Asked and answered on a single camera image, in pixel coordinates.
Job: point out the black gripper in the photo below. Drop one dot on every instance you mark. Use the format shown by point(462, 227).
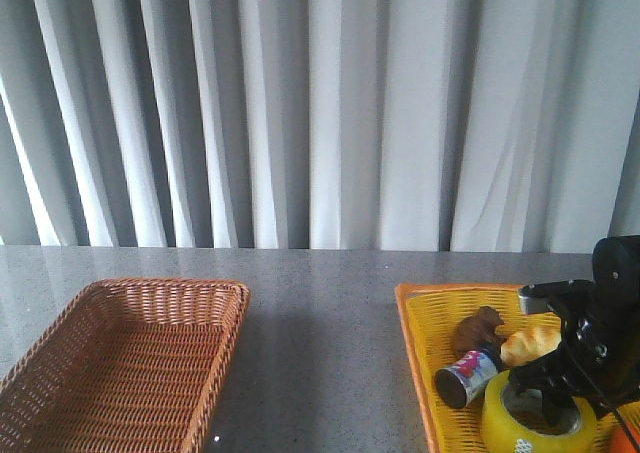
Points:
point(597, 358)

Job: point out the yellow clear tape roll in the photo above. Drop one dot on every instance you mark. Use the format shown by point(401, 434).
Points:
point(514, 422)

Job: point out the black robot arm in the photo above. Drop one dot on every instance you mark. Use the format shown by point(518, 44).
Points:
point(615, 265)

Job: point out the toy croissant bread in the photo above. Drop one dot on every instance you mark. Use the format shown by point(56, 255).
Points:
point(527, 345)

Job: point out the orange toy carrot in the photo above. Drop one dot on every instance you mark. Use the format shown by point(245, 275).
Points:
point(620, 441)

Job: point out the small labelled bottle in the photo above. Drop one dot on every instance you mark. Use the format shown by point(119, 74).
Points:
point(461, 382)

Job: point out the brown toy bear figure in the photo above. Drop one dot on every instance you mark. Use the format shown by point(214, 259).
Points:
point(476, 331)

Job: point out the grey white curtain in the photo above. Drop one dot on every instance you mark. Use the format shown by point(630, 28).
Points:
point(413, 125)

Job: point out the brown woven basket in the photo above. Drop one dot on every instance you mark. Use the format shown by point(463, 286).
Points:
point(130, 365)

